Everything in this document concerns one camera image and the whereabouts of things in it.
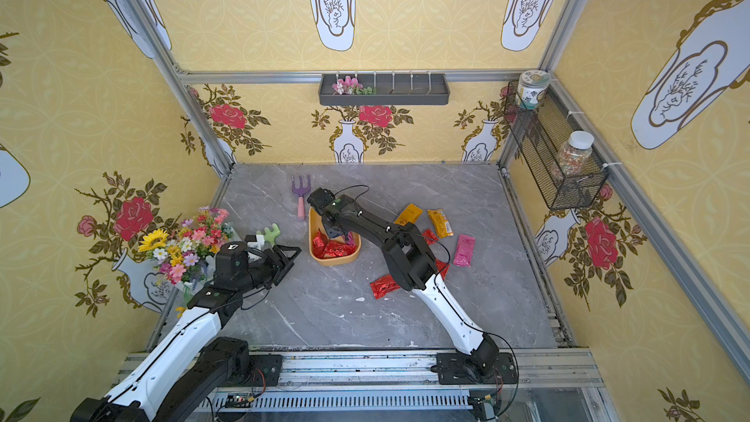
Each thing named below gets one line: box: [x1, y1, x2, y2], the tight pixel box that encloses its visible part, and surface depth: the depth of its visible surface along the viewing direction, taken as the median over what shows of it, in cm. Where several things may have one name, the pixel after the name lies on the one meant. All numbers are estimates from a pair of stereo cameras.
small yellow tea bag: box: [427, 209, 455, 239], surface depth 102 cm
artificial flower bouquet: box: [138, 206, 234, 317], surface depth 80 cm
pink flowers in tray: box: [332, 75, 374, 95], surface depth 89 cm
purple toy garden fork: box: [291, 174, 312, 221], surface depth 115 cm
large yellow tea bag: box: [393, 203, 424, 227], surface depth 104 cm
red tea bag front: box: [311, 228, 357, 259], surface depth 95 cm
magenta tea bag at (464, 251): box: [453, 234, 476, 267], surface depth 95 cm
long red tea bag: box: [369, 274, 401, 300], surface depth 87 cm
